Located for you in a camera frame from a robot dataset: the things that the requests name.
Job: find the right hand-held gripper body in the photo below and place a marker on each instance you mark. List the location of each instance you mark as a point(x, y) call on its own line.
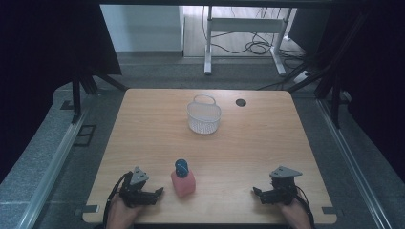
point(281, 187)

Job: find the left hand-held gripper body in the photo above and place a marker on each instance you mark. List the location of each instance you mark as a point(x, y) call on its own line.
point(133, 191)

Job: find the person's left hand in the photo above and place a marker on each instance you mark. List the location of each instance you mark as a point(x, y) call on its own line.
point(120, 213)

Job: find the person's right hand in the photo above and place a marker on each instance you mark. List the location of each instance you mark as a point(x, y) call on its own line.
point(294, 216)

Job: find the pink bottle with blue cap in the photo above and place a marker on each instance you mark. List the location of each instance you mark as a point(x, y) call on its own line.
point(183, 184)

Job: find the white plastic mesh basket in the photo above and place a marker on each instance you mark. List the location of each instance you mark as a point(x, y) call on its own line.
point(203, 117)

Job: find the white power strip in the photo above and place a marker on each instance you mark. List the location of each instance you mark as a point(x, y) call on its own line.
point(302, 77)

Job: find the black metal stand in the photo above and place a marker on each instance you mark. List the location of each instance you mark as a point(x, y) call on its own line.
point(331, 82)
point(82, 86)

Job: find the black curtain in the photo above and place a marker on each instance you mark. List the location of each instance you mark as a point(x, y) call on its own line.
point(44, 63)
point(372, 70)

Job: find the black floor frame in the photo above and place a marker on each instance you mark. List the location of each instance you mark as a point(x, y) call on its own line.
point(85, 135)

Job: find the silver metal rail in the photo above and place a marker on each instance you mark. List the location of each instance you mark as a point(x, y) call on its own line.
point(54, 165)
point(353, 165)

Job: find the white metal desk frame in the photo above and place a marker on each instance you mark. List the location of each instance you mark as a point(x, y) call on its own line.
point(243, 24)

